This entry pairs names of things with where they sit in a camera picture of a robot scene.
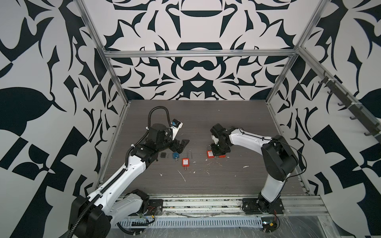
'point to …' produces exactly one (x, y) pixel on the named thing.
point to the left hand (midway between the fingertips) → (181, 132)
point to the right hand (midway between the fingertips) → (215, 152)
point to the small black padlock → (162, 154)
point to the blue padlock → (175, 155)
